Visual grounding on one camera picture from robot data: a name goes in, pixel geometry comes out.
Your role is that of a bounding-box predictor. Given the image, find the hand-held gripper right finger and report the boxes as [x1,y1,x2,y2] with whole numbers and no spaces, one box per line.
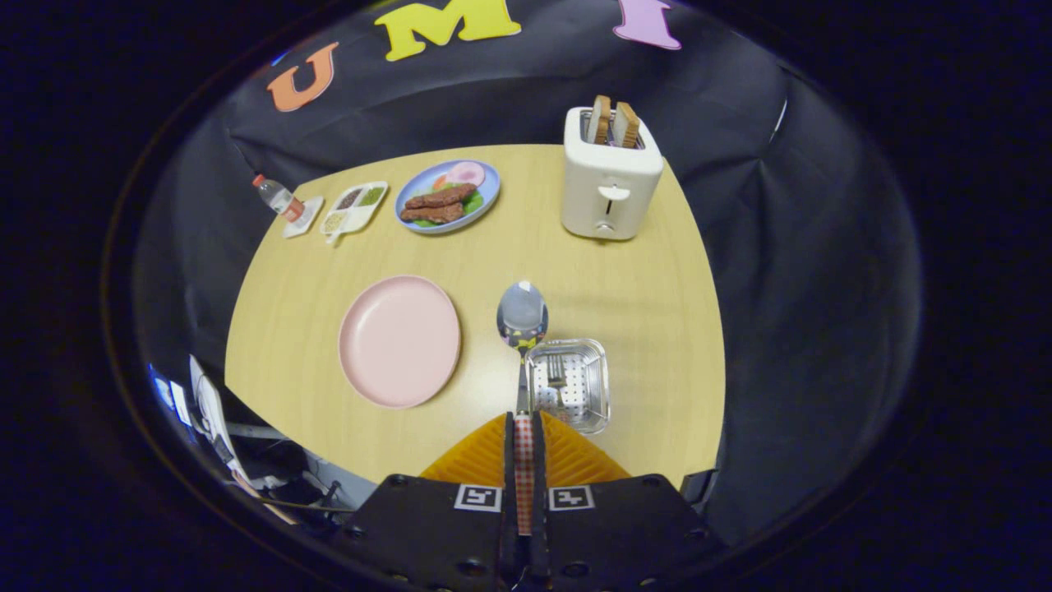
[533,411,728,592]

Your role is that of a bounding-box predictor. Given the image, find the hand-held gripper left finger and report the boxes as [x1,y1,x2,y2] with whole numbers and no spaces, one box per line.
[349,411,517,592]

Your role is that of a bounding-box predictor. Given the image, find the fork with red checked handle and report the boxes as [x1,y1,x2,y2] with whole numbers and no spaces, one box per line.
[546,354,570,412]

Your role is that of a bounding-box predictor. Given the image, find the spoon with red checked handle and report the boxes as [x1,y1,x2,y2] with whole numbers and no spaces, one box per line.
[496,281,550,537]

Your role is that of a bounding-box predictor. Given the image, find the perforated metal basket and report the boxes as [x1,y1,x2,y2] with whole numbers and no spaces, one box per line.
[524,338,611,435]

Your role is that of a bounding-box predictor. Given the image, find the pink plate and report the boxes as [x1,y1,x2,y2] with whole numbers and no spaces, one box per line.
[338,275,463,409]

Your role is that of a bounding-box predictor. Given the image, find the brown meat strip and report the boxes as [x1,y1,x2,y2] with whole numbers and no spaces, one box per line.
[404,184,478,210]
[400,201,465,224]

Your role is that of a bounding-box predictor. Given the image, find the blue food plate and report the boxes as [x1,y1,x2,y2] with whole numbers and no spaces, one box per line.
[394,160,501,235]

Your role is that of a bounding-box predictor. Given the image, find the white toaster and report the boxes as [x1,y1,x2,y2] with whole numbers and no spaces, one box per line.
[561,106,665,242]

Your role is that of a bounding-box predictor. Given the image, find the white divided condiment tray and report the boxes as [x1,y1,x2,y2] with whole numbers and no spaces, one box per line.
[320,181,390,245]

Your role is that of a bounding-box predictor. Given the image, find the small white sauce dish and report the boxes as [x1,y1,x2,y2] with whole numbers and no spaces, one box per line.
[283,196,325,239]

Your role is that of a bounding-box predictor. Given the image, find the black backdrop cloth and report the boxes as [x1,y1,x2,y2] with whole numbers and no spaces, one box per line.
[136,0,921,543]

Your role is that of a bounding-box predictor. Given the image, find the brown toast slice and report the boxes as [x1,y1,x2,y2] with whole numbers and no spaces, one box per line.
[586,95,612,146]
[614,101,641,150]

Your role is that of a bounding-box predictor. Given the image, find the blue lit device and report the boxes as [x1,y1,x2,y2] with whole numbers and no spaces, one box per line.
[148,366,194,428]

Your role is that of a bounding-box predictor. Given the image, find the small clear bottle red label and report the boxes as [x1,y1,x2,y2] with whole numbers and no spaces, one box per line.
[252,173,305,223]

